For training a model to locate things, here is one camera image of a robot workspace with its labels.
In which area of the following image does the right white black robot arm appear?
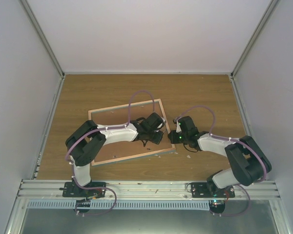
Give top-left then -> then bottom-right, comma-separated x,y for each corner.
168,116 -> 272,197

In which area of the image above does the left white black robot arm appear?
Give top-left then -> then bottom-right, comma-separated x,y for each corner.
65,113 -> 166,197

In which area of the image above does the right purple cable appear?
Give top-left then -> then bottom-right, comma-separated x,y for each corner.
175,105 -> 268,183

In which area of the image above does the purple cable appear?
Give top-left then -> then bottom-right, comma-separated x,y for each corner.
175,105 -> 268,183
64,90 -> 156,193

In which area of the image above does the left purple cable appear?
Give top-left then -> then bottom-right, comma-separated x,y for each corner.
64,90 -> 156,193

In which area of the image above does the grey slotted cable duct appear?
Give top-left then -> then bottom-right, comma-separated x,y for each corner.
27,199 -> 209,211

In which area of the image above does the left aluminium corner post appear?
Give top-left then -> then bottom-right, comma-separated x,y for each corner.
19,0 -> 65,78

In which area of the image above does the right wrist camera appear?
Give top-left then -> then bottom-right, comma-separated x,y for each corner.
173,117 -> 182,133

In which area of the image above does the aluminium corner post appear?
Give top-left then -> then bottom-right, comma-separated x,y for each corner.
230,0 -> 283,78
19,0 -> 65,78

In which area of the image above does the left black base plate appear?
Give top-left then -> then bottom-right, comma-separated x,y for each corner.
59,180 -> 106,198

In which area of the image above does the right aluminium corner post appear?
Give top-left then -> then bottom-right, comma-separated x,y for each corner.
230,0 -> 283,78

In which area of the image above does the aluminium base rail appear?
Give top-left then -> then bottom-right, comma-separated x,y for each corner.
17,180 -> 281,200

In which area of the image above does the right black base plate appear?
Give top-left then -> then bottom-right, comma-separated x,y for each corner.
186,182 -> 235,199

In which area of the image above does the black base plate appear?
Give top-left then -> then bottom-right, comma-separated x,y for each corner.
59,180 -> 106,198
186,182 -> 235,199

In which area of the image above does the blue wooden picture frame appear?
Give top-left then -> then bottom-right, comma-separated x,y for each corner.
88,99 -> 175,166

